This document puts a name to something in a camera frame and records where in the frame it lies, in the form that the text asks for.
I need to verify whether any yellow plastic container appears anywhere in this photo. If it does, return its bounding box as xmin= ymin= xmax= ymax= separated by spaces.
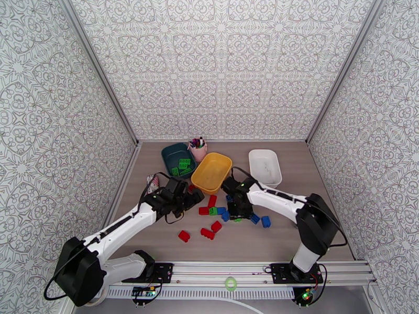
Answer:
xmin=191 ymin=152 xmax=233 ymax=195

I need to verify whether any pink cup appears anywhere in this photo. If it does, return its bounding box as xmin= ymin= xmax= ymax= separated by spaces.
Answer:
xmin=187 ymin=141 xmax=208 ymax=163

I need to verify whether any white plastic container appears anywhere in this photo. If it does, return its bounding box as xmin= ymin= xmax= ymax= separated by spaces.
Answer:
xmin=248 ymin=149 xmax=283 ymax=189

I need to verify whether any teal plastic container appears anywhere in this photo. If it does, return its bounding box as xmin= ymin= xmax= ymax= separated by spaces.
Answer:
xmin=160 ymin=142 xmax=197 ymax=181

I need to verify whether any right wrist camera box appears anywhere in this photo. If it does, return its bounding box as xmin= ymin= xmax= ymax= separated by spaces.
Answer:
xmin=222 ymin=176 xmax=240 ymax=194

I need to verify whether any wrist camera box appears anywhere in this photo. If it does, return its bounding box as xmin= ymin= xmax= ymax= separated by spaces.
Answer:
xmin=165 ymin=177 xmax=188 ymax=194
xmin=222 ymin=176 xmax=240 ymax=194

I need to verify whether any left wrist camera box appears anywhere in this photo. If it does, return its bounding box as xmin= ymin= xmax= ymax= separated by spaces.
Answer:
xmin=165 ymin=177 xmax=188 ymax=194

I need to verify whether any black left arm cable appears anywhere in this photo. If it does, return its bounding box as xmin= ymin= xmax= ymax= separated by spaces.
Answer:
xmin=43 ymin=172 xmax=185 ymax=301

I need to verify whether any aluminium side floor rail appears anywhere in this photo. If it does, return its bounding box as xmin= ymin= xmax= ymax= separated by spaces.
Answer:
xmin=104 ymin=142 xmax=143 ymax=227

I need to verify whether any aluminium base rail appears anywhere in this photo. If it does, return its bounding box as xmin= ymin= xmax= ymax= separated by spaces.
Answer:
xmin=108 ymin=260 xmax=377 ymax=288

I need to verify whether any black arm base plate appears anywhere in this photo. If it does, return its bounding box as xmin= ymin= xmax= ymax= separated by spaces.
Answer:
xmin=270 ymin=262 xmax=324 ymax=285
xmin=144 ymin=262 xmax=174 ymax=284

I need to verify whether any grey slotted cable duct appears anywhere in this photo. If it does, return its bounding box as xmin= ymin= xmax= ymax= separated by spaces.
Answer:
xmin=105 ymin=287 xmax=297 ymax=300

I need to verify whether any white cable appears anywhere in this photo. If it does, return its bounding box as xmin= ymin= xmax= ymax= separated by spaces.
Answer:
xmin=209 ymin=297 xmax=264 ymax=314

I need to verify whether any aluminium frame post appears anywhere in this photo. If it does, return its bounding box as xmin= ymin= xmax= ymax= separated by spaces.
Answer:
xmin=57 ymin=0 xmax=140 ymax=145
xmin=305 ymin=0 xmax=382 ymax=144

